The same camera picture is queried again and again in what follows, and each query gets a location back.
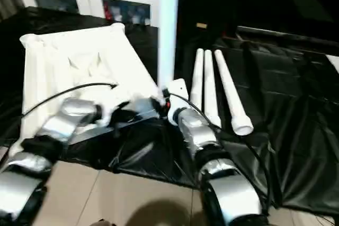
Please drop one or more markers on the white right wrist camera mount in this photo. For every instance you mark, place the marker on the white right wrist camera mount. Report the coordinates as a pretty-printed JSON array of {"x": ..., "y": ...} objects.
[{"x": 177, "y": 88}]

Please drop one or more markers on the white plastic table leg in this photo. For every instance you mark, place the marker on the white plastic table leg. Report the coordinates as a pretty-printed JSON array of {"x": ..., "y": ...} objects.
[
  {"x": 197, "y": 77},
  {"x": 230, "y": 91},
  {"x": 210, "y": 91},
  {"x": 168, "y": 25}
]

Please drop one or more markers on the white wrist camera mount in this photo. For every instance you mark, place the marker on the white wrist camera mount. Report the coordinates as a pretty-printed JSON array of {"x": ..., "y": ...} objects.
[
  {"x": 106, "y": 116},
  {"x": 177, "y": 88}
]

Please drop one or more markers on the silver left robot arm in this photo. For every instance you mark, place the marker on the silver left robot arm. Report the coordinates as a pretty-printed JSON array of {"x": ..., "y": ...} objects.
[{"x": 61, "y": 128}]

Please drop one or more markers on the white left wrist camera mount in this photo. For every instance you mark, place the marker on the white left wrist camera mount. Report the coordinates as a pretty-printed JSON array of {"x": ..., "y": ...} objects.
[{"x": 106, "y": 116}]

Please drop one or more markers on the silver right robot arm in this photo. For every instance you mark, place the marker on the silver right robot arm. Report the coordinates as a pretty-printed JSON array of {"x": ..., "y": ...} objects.
[{"x": 201, "y": 136}]

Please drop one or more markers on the black glossy mat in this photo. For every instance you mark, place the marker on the black glossy mat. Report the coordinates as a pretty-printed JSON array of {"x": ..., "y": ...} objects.
[{"x": 291, "y": 117}]

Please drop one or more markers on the small yellow label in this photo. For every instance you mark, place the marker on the small yellow label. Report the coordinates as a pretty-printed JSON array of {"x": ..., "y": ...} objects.
[{"x": 201, "y": 25}]

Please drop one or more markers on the flat white board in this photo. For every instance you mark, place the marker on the flat white board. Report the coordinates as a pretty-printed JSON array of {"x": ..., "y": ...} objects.
[{"x": 334, "y": 63}]

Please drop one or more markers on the white plastic table top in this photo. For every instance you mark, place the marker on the white plastic table top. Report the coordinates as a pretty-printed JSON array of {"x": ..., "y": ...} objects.
[{"x": 66, "y": 77}]

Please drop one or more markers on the small red box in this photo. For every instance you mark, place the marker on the small red box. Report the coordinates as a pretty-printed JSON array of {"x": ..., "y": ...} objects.
[{"x": 106, "y": 10}]

